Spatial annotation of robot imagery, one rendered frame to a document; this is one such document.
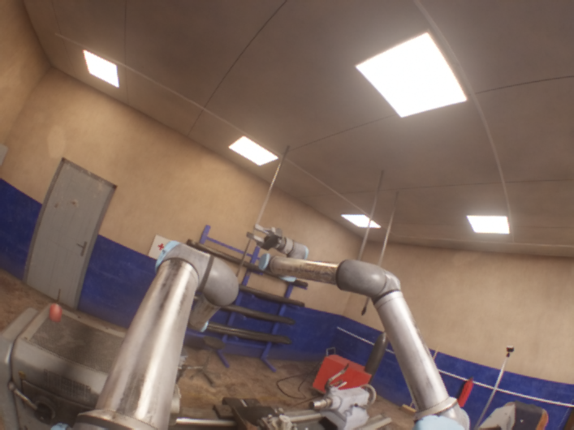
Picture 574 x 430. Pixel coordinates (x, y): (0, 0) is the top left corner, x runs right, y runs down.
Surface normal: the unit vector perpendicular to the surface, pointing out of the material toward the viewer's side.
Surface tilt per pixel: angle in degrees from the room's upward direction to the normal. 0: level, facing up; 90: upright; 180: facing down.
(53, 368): 45
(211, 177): 90
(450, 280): 90
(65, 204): 90
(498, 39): 180
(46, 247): 90
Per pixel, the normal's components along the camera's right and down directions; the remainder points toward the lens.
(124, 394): 0.21, -0.94
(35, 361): 0.62, -0.64
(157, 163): 0.54, 0.00
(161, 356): 0.80, -0.60
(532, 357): -0.77, -0.40
